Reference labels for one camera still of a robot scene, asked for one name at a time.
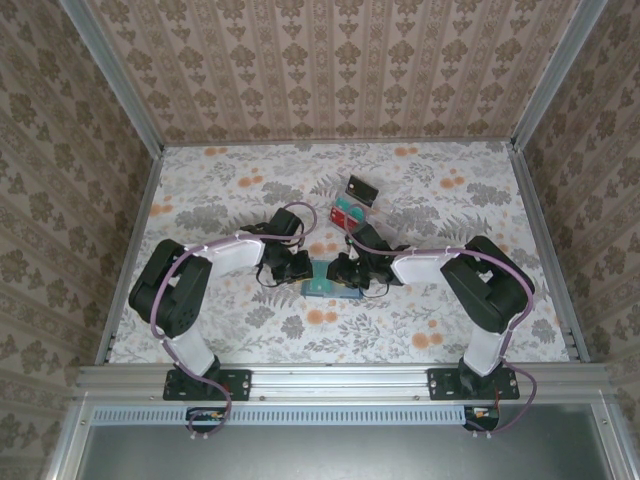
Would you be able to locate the aluminium corner post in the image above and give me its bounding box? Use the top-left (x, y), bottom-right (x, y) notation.
top-left (58, 0), bottom-right (166, 154)
top-left (510, 0), bottom-right (610, 151)

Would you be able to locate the teal blue card holder wallet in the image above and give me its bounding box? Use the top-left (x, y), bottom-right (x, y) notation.
top-left (299, 258), bottom-right (365, 301)

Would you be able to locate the purple camera cable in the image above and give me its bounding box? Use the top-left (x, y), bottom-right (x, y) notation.
top-left (343, 202), bottom-right (540, 441)
top-left (149, 201), bottom-right (321, 444)

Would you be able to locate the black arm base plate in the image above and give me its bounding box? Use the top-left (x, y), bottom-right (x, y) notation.
top-left (427, 367), bottom-right (521, 402)
top-left (163, 368), bottom-right (252, 402)

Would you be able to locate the black looped gripper cable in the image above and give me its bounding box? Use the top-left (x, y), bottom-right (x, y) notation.
top-left (254, 262), bottom-right (282, 291)
top-left (359, 279), bottom-right (404, 302)

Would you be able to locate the aluminium side rail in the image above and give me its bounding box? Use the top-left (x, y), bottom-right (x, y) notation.
top-left (507, 142), bottom-right (591, 365)
top-left (94, 147), bottom-right (166, 365)

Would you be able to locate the small controller board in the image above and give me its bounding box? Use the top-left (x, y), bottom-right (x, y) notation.
top-left (463, 404), bottom-right (502, 432)
top-left (185, 406), bottom-right (227, 425)

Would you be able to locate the grey slotted cable duct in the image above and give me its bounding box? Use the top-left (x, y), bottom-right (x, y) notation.
top-left (92, 404), bottom-right (464, 424)

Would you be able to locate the black VIP card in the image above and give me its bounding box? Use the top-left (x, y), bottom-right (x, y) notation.
top-left (344, 174), bottom-right (380, 208)

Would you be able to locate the aluminium lower frame bar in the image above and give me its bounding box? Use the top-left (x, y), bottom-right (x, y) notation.
top-left (592, 402), bottom-right (631, 480)
top-left (44, 399), bottom-right (94, 480)

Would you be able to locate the grey metal sheet panel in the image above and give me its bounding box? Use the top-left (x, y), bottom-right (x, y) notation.
top-left (74, 419), bottom-right (609, 480)

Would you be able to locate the aluminium front rail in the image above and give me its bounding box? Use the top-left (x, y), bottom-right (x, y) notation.
top-left (74, 363), bottom-right (614, 401)

